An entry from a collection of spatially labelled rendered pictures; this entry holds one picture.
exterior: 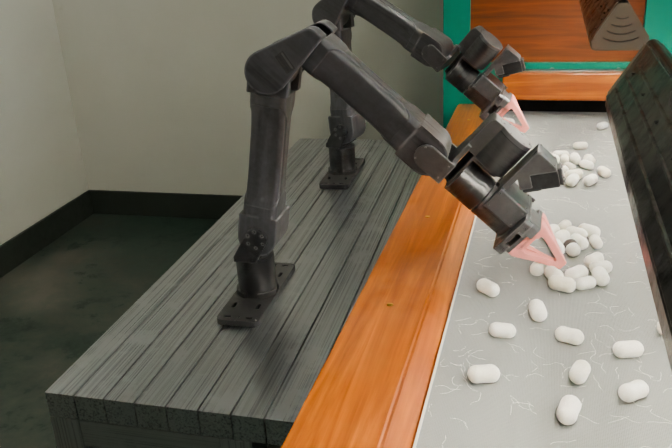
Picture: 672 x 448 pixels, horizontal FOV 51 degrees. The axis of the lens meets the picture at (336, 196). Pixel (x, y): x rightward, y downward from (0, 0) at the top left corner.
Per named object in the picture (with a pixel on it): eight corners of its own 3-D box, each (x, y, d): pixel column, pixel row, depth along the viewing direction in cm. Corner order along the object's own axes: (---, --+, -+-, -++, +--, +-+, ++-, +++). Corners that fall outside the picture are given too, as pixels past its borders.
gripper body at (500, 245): (538, 201, 105) (501, 168, 105) (536, 228, 96) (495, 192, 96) (507, 229, 108) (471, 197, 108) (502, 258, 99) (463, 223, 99)
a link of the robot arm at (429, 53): (508, 45, 146) (466, 6, 148) (496, 52, 139) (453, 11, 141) (472, 84, 153) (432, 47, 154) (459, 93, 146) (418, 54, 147)
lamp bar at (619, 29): (590, 51, 104) (594, 0, 102) (578, 3, 160) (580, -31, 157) (649, 50, 102) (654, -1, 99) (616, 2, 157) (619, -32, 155)
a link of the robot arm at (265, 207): (286, 242, 116) (304, 44, 103) (273, 260, 110) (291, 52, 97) (251, 234, 117) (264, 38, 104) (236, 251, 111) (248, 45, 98)
